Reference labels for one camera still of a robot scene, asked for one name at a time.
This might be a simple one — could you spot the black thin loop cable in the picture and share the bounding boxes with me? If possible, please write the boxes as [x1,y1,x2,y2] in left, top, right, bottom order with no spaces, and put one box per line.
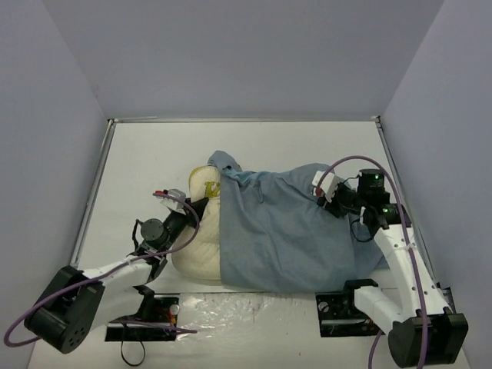
[119,326,147,366]

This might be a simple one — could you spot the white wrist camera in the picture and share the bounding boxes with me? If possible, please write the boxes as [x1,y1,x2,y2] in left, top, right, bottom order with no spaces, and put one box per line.
[152,189,186,214]
[311,171,344,202]

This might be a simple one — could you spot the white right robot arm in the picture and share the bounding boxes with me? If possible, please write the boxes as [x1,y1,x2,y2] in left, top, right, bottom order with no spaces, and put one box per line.
[314,168,468,368]

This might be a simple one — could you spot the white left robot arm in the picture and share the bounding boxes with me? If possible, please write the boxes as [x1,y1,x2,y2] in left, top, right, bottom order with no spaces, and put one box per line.
[21,191,208,354]

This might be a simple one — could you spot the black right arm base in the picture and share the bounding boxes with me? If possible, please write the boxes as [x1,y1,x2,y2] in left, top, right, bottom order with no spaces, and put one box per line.
[315,279,381,337]

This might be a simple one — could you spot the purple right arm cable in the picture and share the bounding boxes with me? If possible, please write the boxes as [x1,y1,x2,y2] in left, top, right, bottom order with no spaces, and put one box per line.
[317,155,427,369]

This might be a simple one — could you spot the blue striped pillowcase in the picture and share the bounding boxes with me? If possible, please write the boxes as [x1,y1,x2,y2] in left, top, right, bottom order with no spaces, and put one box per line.
[208,151,387,294]

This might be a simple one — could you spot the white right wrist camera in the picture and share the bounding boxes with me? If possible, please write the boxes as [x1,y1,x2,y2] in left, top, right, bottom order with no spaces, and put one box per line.
[311,171,344,202]

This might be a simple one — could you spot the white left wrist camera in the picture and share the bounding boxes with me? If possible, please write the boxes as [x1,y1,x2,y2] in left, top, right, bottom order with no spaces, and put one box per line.
[152,189,186,214]

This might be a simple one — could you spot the cream yellow quilted pillow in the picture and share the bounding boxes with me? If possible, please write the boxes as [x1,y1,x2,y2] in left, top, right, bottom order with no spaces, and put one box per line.
[171,165,221,281]

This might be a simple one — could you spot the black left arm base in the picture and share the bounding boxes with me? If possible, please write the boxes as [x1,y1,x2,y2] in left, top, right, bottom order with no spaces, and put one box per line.
[105,294,180,343]

